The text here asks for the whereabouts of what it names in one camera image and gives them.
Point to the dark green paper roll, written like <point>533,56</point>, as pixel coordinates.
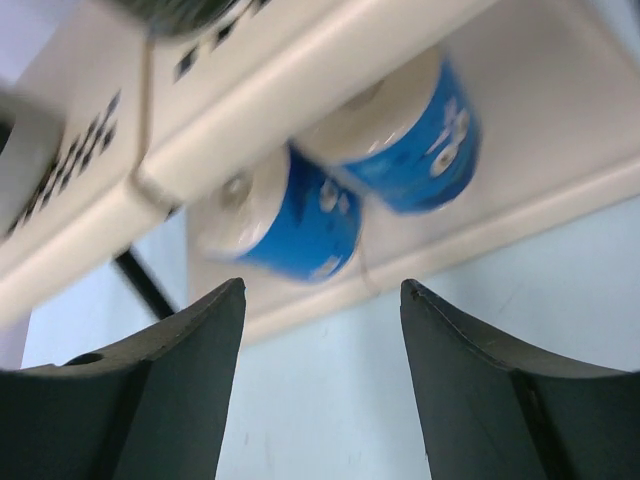
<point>174,20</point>

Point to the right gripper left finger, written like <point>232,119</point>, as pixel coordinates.
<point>151,406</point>

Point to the light blue paper roll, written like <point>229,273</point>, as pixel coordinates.
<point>411,140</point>
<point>285,215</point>

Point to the beige three-tier shelf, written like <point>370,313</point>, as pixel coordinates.
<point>154,126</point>

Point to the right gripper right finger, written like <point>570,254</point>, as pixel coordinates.
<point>492,406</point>

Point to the grey paper roll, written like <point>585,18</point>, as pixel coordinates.
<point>31,133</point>

